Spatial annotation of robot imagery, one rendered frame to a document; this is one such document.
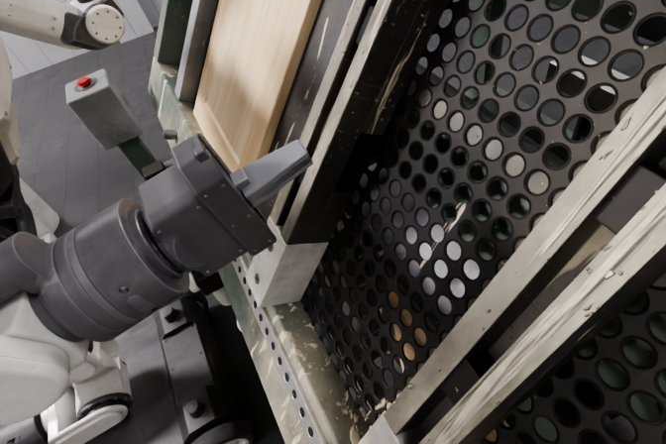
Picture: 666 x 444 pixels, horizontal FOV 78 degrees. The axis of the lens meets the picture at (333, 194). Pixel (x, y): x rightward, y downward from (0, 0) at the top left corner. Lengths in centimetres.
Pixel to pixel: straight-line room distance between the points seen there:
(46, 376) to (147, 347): 131
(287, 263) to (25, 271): 33
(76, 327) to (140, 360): 131
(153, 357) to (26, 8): 111
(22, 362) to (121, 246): 9
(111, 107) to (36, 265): 103
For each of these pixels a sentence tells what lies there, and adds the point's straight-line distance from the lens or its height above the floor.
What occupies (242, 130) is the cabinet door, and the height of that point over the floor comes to 98.
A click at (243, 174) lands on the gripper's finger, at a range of 33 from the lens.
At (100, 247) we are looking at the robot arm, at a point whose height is 125.
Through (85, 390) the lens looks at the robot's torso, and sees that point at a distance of 141.
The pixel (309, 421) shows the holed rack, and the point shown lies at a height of 90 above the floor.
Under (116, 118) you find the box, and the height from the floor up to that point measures 83.
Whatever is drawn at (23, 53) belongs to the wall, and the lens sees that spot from 443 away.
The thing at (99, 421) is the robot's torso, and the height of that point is 31.
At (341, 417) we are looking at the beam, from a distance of 58.
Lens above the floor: 145
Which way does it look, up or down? 48 degrees down
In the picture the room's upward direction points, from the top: 16 degrees counter-clockwise
